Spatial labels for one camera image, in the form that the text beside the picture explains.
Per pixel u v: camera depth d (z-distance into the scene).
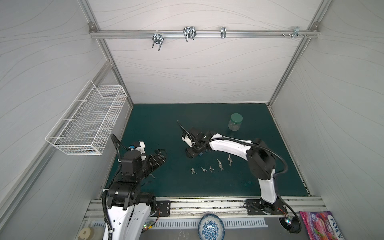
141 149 0.62
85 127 0.69
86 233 0.59
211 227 0.68
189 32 0.77
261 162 0.51
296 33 0.77
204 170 0.86
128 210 0.44
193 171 0.86
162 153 0.61
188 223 0.70
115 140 0.56
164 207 0.73
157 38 0.78
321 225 0.68
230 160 0.90
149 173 0.59
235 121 0.98
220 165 0.88
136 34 0.77
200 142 0.67
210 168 0.87
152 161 0.59
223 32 0.78
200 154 0.92
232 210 0.73
